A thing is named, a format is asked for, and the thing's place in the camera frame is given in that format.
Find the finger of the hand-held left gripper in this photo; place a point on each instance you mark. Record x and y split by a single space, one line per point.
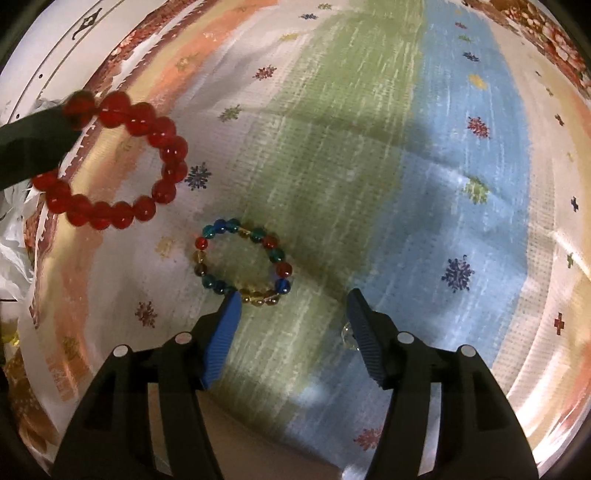
32 143

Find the white plastic bag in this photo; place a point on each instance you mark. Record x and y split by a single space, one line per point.
14 258

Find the clear glass bead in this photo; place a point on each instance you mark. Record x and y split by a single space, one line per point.
348 334

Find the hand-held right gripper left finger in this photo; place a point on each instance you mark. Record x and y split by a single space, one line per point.
226 337

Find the striped pastel mat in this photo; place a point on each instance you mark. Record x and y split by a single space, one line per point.
323 161

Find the small yellow object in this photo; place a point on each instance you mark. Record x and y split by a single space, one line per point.
9 339

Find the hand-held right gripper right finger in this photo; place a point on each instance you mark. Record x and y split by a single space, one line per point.
369 341

